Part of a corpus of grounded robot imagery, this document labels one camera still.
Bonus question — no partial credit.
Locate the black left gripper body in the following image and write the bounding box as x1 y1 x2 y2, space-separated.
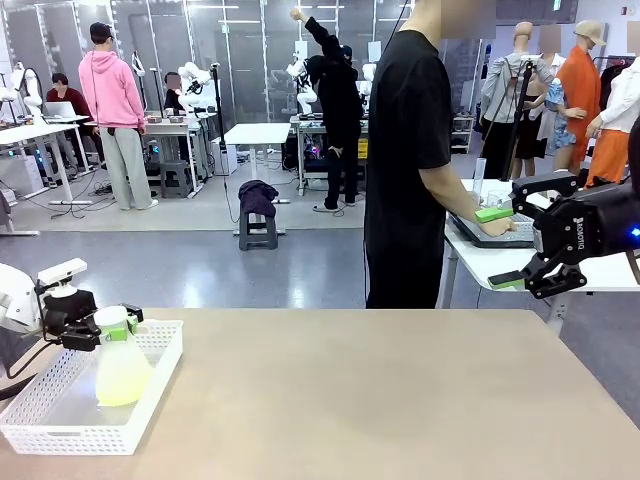
42 290 100 327

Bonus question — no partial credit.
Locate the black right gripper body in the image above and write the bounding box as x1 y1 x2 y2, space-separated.
532 184 640 266

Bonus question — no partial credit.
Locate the translucent plastic conical flask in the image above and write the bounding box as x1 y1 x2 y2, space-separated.
94 319 154 407

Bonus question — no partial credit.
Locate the person's right forearm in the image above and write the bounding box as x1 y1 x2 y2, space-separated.
419 167 501 236

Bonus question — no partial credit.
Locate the person's right hand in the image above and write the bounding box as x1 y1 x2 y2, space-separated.
480 218 517 237

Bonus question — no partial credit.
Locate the white side table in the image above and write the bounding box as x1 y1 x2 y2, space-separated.
442 178 640 331

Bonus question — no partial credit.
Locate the mannequin in blue dress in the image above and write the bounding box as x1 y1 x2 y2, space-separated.
535 24 576 171

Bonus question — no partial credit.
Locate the mannequin with orange trousers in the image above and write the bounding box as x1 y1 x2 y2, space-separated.
582 54 640 189

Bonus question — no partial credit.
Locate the dark grey tray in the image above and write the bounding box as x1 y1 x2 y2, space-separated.
446 212 540 250

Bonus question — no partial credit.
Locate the mannequin in orange jacket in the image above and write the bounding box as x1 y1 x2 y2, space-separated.
552 19 604 176

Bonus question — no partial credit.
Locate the mannequin in grey shirt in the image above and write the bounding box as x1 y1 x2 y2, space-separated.
472 20 556 181

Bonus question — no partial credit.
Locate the white perforated plastic basket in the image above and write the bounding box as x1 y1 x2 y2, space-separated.
0 319 185 456

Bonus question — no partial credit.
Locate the grey step stool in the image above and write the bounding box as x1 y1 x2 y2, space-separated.
159 160 195 200

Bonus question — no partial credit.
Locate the dark plastic stool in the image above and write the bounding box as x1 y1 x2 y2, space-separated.
238 209 280 251

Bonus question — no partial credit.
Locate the person in black T-shirt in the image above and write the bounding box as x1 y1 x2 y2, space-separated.
363 0 454 310

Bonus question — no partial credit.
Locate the dark purple cloth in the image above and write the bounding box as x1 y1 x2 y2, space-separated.
237 179 280 219

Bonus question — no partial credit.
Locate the long white desk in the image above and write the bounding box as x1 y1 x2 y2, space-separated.
0 121 95 206

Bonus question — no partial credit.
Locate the white computer tower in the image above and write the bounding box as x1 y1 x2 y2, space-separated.
209 137 239 176

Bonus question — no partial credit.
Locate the white desk with clutter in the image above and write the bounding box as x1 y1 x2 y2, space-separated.
84 115 207 199

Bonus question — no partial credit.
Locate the silver laptop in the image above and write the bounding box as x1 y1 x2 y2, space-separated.
43 101 80 121

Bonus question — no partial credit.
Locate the seated person in red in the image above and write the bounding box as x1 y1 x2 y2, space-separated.
45 72 106 166

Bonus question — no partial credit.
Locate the black tripod pole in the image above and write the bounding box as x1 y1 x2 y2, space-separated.
209 62 229 177

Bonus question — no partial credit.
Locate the white background robot torso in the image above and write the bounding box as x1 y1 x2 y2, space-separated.
9 62 46 126

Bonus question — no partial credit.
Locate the empty white table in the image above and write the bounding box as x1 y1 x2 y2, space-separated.
223 122 292 205

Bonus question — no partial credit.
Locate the seated person in black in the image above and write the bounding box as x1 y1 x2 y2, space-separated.
163 71 184 112

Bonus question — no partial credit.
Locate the person dressed all black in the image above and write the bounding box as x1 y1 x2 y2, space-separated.
291 7 365 214

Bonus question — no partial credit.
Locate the person in pink hoodie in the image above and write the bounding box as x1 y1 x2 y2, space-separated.
78 20 161 212

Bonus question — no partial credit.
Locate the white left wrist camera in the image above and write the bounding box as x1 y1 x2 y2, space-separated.
37 258 88 297

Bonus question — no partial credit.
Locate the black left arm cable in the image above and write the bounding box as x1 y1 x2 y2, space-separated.
0 339 66 401

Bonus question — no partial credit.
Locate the black camera tripod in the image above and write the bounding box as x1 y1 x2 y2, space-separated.
502 54 537 182

